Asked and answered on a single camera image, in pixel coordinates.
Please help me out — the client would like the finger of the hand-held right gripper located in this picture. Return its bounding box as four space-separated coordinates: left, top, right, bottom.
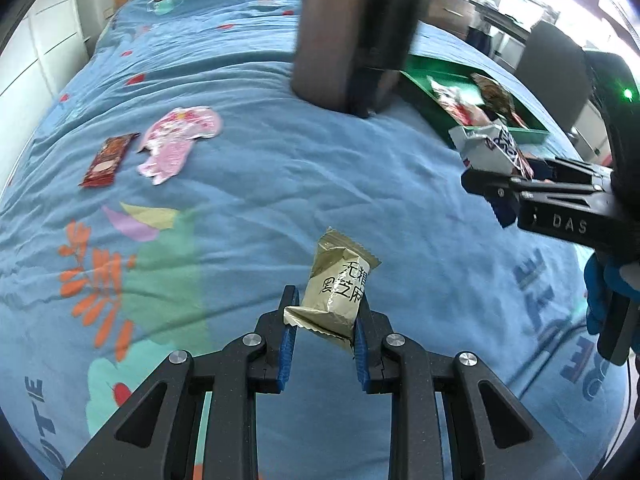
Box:
525 156 613 186
461 167 616 229

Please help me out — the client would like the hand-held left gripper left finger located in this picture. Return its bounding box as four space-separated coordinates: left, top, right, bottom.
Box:
62 285 301 480

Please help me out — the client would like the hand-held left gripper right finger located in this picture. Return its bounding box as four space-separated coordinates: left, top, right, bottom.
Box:
352 295 583 480

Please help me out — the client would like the blue and white chip bag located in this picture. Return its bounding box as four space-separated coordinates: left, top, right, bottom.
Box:
448 122 533 178

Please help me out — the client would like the beige candy packet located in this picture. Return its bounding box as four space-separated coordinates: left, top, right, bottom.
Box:
283 227 383 358

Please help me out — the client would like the brown chip bag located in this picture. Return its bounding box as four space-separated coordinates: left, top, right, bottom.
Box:
470 73 517 126

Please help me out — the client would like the green tray box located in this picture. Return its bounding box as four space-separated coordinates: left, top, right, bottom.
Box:
398 55 551 146

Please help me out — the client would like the pink cartoon snack packet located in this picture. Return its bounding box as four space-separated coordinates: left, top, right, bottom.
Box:
137 106 223 187

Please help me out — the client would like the dark red snack packet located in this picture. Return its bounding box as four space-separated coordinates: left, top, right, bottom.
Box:
79 132 141 189

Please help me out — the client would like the person's right hand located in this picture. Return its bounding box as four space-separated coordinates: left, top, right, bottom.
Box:
584 255 640 335

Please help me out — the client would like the black chair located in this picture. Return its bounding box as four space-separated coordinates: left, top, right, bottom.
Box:
515 21 608 156

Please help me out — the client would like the glass desk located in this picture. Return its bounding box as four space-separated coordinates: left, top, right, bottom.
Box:
470 0 536 41

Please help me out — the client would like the wooden dresser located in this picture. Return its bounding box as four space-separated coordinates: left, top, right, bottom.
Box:
427 0 488 41

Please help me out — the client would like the black and brown electric kettle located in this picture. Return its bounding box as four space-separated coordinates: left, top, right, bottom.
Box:
291 0 435 120

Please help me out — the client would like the white wardrobe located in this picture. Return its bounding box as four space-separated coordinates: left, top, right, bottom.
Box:
0 0 96 181

